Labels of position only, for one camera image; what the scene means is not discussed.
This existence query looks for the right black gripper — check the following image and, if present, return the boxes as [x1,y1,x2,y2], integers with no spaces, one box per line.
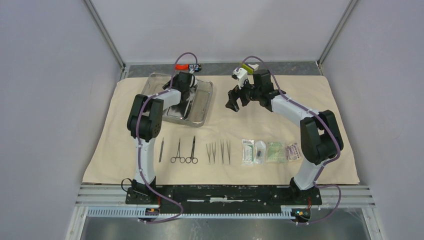
[225,76,261,112]

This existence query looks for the green white brush tool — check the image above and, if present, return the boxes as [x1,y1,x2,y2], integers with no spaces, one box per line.
[241,63,259,75]

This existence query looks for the stainless steel tray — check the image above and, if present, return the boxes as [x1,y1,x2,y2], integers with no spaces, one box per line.
[163,85,198,120]

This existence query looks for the wire mesh steel basket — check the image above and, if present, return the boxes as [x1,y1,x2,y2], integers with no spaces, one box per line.
[141,72,214,128]

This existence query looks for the white pouch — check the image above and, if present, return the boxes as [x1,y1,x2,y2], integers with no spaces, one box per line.
[241,139,255,166]

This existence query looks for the beige cloth wrap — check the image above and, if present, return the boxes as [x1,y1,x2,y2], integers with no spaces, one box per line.
[82,75,360,185]

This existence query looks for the clear plastic bag item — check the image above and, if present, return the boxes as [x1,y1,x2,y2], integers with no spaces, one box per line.
[254,140,267,165]

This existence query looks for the long steel tweezers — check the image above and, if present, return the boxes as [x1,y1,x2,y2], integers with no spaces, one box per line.
[219,139,231,165]

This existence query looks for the steel scalpel handle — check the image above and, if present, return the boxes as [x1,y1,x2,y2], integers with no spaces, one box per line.
[158,137,164,163]

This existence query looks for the steel surgical forceps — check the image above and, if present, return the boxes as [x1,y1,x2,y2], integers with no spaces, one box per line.
[206,142,217,165]

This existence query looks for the green printed gauze packet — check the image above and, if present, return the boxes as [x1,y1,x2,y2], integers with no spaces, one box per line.
[266,141,287,163]

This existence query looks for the dark packet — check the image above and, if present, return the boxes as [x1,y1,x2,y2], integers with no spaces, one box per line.
[285,142,303,163]

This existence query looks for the steel surgical scissors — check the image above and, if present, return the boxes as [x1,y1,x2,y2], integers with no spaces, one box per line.
[185,136,199,164]

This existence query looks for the steel hemostat clamp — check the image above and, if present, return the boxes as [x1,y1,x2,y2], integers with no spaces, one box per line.
[170,139,186,164]

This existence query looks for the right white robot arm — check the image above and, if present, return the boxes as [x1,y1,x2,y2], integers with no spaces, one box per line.
[225,68,344,204]

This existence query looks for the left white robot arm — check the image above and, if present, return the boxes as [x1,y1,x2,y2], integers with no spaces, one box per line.
[127,72,198,204]

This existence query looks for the orange red tape roll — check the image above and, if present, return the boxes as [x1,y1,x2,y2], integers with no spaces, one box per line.
[175,64,189,71]

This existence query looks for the small black blue toy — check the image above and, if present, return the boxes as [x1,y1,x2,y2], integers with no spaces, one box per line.
[188,64,202,74]

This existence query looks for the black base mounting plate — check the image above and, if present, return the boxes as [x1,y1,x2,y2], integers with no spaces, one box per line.
[125,185,323,214]

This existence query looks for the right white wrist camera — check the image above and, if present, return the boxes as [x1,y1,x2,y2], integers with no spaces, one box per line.
[231,67,248,90]

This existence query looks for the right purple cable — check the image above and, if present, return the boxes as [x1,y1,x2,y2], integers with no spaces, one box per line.
[239,55,343,226]

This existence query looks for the purple cable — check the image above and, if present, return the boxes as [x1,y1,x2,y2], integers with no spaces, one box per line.
[135,52,199,225]
[239,55,343,226]

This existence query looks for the left aluminium corner post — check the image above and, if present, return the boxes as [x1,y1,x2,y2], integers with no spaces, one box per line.
[82,0,126,70]

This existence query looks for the aluminium corner post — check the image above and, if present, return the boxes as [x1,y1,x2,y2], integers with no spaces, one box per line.
[316,0,359,69]
[82,0,126,70]

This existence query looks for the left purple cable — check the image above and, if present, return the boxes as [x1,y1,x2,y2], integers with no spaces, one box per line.
[135,52,199,225]

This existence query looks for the right aluminium corner post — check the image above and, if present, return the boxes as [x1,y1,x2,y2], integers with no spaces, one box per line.
[316,0,359,69]

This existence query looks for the white slotted cable duct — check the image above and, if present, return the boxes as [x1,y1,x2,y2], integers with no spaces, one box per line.
[86,206,309,220]

